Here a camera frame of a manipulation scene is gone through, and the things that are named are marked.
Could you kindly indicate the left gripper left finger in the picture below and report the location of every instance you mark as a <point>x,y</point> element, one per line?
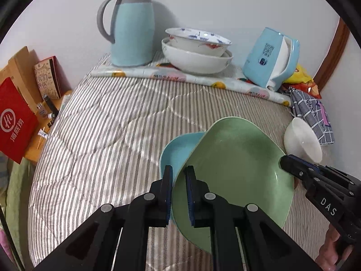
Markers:
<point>149,210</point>

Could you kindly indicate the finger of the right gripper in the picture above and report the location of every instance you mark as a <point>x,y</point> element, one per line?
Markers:
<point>293,166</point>

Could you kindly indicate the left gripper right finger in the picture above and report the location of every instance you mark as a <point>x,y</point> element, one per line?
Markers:
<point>209,210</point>

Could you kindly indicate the white ceramic bowl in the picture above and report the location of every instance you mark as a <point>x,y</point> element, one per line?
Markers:
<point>300,140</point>

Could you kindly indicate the light green plastic plate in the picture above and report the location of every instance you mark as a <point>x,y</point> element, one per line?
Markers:
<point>239,162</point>

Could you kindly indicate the light blue plastic plate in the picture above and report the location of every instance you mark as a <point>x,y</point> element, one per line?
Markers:
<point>175,155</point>

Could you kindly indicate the person's right hand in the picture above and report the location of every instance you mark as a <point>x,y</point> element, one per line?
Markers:
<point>327,258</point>

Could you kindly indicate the grey checked folded cloth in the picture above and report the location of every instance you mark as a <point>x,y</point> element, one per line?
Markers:
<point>312,111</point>

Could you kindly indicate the striped quilted table cover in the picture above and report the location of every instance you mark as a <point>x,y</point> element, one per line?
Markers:
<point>105,146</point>

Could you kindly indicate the red chips bag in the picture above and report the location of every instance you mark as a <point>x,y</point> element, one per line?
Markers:
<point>309,88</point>

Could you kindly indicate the yellow chips bag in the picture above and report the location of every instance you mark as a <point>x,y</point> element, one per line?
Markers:
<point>299,76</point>

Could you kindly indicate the light blue electric kettle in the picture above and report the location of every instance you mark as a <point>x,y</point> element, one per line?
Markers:
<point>272,60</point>

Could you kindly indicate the fruit pattern table mat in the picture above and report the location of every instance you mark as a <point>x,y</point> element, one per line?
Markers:
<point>172,74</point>

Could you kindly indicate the large white porcelain bowl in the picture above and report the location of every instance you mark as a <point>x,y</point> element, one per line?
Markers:
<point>190,62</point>

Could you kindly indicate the red paper bag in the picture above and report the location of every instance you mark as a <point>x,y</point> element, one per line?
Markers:
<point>18,122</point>

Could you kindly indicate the patterned kraft gift box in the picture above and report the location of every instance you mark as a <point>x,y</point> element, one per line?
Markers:
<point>50,78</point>

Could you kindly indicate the patterned white porcelain bowl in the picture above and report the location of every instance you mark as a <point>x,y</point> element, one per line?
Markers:
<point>198,41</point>

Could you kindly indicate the light blue thermos jug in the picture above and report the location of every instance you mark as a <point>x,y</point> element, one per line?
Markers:
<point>131,32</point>

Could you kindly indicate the brown cardboard box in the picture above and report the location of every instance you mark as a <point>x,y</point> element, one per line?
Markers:
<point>20,69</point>

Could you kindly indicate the brown wooden door frame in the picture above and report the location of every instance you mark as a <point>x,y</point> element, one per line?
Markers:
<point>333,55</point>

